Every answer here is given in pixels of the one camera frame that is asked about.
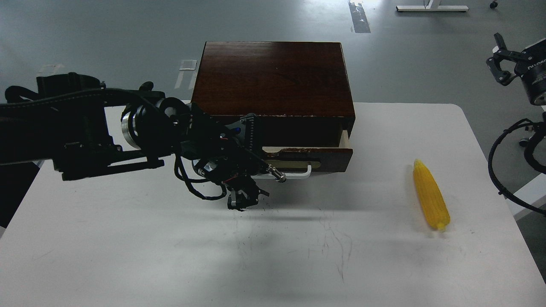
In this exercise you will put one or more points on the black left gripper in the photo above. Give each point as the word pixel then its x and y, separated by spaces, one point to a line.
pixel 216 161

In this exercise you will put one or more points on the dark wooden drawer cabinet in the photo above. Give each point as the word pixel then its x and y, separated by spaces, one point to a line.
pixel 299 89

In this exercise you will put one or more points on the yellow corn cob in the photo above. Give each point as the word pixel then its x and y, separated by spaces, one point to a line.
pixel 430 197

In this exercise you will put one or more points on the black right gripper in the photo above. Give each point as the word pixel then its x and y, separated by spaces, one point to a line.
pixel 529 66

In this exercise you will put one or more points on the white table leg base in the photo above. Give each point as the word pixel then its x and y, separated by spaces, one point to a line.
pixel 432 6

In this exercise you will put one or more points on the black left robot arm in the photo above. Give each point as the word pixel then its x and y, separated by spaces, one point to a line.
pixel 89 130

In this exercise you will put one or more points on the grey floor tape strip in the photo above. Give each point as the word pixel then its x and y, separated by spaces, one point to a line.
pixel 358 17

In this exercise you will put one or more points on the wooden drawer with white handle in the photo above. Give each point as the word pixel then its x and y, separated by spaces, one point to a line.
pixel 291 160

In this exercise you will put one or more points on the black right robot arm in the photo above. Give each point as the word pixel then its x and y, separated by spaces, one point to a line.
pixel 530 148

